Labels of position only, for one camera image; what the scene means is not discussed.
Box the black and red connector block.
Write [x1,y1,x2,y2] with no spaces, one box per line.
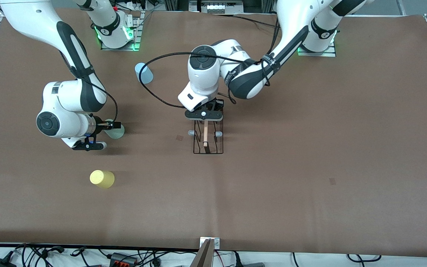
[109,253,139,266]

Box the black braided table cable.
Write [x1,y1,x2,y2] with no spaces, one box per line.
[232,14,279,28]

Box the pale green plastic cup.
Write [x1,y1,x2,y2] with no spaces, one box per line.
[104,119,125,140]

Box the light blue plastic cup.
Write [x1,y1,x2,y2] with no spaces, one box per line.
[135,62,154,85]

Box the white power strip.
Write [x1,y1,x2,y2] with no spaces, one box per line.
[125,0,147,11]

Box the yellow plastic cup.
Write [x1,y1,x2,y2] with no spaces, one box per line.
[90,169,116,189]

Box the brown camera mount post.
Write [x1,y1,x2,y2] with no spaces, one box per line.
[191,239,216,267]

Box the silver camera mount bracket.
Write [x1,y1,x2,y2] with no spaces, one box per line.
[200,237,221,250]

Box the aluminium left arm base plate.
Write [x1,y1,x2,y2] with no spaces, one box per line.
[297,44,336,57]

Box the black wire cup holder rack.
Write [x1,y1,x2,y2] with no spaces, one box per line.
[188,119,224,155]

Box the grey electronics box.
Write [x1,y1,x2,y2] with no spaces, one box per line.
[189,0,244,14]

